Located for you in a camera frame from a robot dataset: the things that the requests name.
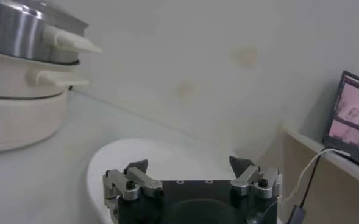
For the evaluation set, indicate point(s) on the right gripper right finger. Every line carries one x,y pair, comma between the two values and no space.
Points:
249,179

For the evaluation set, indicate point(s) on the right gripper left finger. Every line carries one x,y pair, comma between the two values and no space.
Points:
142,181

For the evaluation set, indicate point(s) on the stainless steel steamer insert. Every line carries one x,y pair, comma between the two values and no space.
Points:
17,33

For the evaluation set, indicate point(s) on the white round plate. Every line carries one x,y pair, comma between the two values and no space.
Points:
154,152

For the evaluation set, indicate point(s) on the cream electric cooking pot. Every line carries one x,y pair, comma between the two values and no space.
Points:
20,121

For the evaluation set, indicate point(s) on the dark laptop showing camera views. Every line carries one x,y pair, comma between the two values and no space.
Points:
353,121

